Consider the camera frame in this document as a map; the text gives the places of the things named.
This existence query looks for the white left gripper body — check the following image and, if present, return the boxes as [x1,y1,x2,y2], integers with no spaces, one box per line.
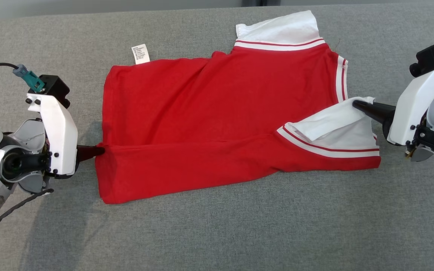
[26,93,79,178]

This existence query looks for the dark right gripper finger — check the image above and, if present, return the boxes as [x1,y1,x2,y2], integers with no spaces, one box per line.
[353,100,396,116]
[354,104,393,127]

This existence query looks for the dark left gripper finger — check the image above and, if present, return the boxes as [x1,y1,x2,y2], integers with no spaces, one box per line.
[77,151,105,163]
[76,146,105,155]

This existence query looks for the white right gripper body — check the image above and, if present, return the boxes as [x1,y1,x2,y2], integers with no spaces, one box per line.
[382,69,434,146]

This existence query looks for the red polo shirt white sleeves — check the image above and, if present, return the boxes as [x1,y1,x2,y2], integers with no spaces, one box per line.
[95,10,382,204]

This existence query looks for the braided black left arm cable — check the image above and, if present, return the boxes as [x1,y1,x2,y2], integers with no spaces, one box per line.
[0,188,54,252]

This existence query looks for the teal left camera connector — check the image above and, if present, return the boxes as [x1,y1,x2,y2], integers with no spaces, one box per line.
[13,64,46,93]

